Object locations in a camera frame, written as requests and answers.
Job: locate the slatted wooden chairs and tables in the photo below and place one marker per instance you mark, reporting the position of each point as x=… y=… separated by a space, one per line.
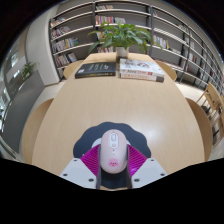
x=213 y=106

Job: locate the grey bookshelf unit with books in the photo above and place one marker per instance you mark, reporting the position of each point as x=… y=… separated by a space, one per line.
x=73 y=33

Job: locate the black cartoon-face mouse pad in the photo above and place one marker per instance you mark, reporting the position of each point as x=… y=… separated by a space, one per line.
x=88 y=140

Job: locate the small green floor plant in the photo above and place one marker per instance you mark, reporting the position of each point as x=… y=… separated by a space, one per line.
x=28 y=70

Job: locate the red spine book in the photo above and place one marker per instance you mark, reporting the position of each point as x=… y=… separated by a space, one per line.
x=141 y=78

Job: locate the black hardcover book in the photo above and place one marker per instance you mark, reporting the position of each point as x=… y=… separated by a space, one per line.
x=96 y=69

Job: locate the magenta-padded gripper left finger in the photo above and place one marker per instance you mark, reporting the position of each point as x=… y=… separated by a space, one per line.
x=78 y=171

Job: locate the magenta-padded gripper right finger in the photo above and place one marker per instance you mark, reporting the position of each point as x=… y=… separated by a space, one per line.
x=148 y=171

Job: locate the round-backed wooden chair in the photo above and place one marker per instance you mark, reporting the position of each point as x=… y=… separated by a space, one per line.
x=71 y=69
x=201 y=130
x=33 y=130
x=168 y=70

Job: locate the pale pink computer mouse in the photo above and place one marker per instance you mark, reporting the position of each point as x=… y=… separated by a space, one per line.
x=113 y=150

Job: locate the white cover book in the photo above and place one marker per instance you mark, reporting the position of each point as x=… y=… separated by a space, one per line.
x=140 y=66

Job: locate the grey counter partition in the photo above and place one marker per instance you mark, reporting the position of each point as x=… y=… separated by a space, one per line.
x=21 y=110

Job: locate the green potted plant white pot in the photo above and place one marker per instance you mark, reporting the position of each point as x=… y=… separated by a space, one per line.
x=121 y=36

